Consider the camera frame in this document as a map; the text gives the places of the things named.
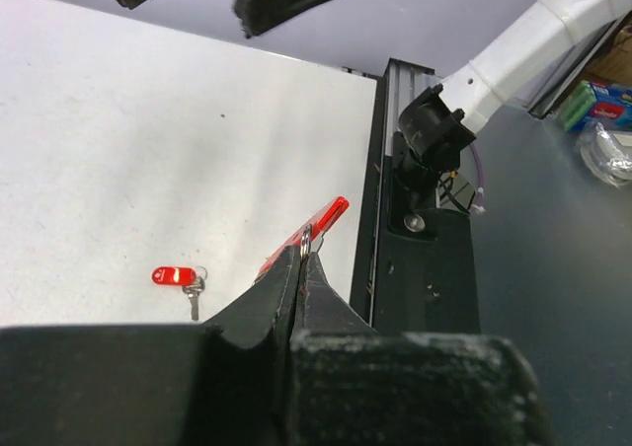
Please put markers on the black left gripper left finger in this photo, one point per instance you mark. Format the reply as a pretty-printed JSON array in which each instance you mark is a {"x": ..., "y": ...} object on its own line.
[{"x": 221, "y": 382}]

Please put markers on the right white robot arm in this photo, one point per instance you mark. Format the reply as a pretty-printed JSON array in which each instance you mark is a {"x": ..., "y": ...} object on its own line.
[{"x": 446, "y": 118}]

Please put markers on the aluminium frame rail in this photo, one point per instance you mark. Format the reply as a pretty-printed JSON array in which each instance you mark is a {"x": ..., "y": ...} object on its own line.
[{"x": 404, "y": 82}]

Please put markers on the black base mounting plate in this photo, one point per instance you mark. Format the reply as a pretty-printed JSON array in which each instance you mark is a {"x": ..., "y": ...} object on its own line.
[{"x": 414, "y": 264}]

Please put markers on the blue green product box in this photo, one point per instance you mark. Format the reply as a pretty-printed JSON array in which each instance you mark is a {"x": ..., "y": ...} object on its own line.
[{"x": 591, "y": 100}]

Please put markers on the clear plastic bag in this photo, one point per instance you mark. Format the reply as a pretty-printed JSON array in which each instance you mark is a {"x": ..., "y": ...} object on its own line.
[{"x": 605, "y": 149}]

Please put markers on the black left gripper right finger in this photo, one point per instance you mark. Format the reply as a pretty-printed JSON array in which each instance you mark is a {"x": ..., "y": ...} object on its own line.
[{"x": 353, "y": 386}]

